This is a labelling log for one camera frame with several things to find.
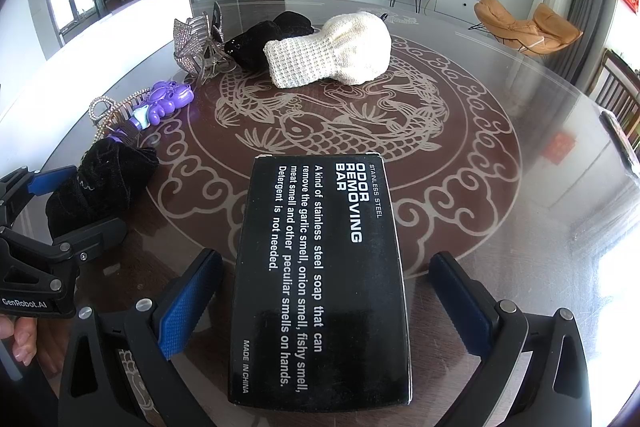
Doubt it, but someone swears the purple toy wand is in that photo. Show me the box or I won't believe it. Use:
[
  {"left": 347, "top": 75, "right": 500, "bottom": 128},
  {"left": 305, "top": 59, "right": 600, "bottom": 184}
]
[{"left": 112, "top": 80, "right": 195, "bottom": 142}]

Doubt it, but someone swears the orange lounge chair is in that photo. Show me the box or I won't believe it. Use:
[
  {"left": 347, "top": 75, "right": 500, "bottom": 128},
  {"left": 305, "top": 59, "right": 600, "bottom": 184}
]
[{"left": 469, "top": 0, "right": 585, "bottom": 58}]

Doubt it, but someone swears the cream knitted glove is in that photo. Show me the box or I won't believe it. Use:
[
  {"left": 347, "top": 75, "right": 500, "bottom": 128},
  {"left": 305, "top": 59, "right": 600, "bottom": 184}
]
[{"left": 263, "top": 12, "right": 392, "bottom": 88}]

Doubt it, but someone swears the person's left hand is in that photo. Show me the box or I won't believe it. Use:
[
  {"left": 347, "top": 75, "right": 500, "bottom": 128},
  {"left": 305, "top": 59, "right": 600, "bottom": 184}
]
[{"left": 0, "top": 314, "right": 41, "bottom": 368}]

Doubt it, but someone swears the black velvet pouch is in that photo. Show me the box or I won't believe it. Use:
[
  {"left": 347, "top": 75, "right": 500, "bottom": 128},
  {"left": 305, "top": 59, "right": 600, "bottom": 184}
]
[{"left": 45, "top": 139, "right": 161, "bottom": 240}]

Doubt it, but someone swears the patterned glass desktop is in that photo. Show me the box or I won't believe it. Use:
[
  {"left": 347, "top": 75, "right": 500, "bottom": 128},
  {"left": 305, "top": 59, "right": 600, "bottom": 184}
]
[{"left": 0, "top": 0, "right": 640, "bottom": 427}]

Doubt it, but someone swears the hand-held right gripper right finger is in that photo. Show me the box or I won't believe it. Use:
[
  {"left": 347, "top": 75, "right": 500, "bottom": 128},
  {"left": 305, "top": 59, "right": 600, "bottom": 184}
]
[{"left": 430, "top": 252, "right": 593, "bottom": 427}]

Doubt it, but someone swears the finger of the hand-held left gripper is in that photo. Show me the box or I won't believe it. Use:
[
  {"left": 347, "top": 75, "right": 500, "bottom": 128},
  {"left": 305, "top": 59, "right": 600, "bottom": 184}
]
[
  {"left": 0, "top": 218, "right": 127, "bottom": 280},
  {"left": 0, "top": 166, "right": 80, "bottom": 228}
]

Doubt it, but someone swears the dark wooden dining chair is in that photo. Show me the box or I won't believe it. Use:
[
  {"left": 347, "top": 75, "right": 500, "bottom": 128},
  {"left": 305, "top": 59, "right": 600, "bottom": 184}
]
[{"left": 590, "top": 48, "right": 640, "bottom": 142}]

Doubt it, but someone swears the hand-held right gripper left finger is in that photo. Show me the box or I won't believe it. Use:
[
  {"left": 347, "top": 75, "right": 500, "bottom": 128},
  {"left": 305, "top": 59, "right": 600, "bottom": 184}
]
[{"left": 59, "top": 249, "right": 223, "bottom": 427}]

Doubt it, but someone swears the pearl hair claw clip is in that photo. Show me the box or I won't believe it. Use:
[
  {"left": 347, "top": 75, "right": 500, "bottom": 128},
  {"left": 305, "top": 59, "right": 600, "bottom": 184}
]
[{"left": 89, "top": 89, "right": 151, "bottom": 142}]

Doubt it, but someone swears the black printed box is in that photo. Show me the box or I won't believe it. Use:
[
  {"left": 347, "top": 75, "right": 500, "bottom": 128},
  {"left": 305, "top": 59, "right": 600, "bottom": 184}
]
[{"left": 227, "top": 153, "right": 413, "bottom": 408}]

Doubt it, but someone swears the silver rhinestone claw clip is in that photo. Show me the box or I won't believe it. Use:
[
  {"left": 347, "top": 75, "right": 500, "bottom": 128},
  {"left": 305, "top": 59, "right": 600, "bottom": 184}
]
[{"left": 172, "top": 1, "right": 238, "bottom": 86}]

